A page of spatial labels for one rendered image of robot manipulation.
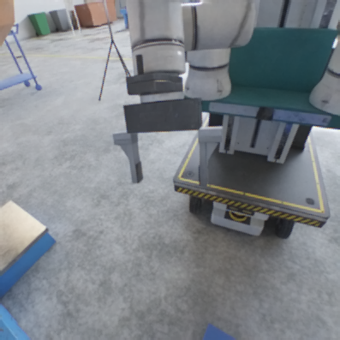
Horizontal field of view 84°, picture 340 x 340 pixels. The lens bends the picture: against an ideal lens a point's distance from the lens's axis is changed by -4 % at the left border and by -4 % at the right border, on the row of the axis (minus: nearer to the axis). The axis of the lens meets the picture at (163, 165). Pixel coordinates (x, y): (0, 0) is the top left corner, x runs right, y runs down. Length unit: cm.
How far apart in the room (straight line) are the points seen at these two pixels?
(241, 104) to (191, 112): 49
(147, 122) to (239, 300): 93
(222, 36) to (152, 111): 22
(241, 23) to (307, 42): 46
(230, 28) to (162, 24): 18
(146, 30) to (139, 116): 13
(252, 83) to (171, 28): 65
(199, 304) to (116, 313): 38
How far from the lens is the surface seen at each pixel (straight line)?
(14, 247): 131
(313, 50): 92
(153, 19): 34
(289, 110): 82
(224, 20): 48
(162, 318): 107
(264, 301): 113
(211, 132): 34
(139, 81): 28
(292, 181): 112
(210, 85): 80
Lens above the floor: 105
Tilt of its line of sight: 42 degrees down
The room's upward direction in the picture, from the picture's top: 6 degrees counter-clockwise
